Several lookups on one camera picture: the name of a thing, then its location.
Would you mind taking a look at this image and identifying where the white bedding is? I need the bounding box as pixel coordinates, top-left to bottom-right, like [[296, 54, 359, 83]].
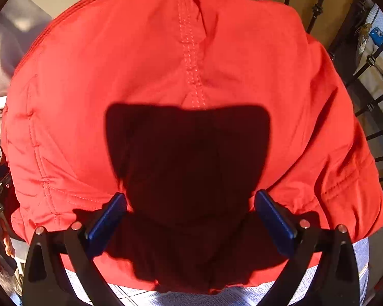
[[354, 3, 383, 98]]

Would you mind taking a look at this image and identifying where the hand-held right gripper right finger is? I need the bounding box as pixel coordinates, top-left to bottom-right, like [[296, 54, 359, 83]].
[[255, 189, 361, 306]]

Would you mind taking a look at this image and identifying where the black metal bed frame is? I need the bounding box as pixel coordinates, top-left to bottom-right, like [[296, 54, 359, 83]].
[[212, 0, 383, 205]]

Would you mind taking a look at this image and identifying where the blue striped bed sheet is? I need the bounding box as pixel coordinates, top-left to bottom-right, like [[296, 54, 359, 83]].
[[64, 236, 371, 306]]

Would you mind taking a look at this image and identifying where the grey furry cloth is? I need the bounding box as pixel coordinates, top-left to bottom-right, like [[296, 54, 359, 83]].
[[0, 266, 23, 298]]

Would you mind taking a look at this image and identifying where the red jacket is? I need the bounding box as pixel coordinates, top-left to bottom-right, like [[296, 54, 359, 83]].
[[0, 0, 383, 295]]

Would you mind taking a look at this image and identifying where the person's left hand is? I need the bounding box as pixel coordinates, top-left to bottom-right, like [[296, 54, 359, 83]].
[[0, 220, 16, 260]]

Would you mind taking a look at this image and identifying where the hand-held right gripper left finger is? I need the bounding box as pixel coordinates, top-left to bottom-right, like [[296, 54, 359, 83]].
[[22, 192, 128, 306]]

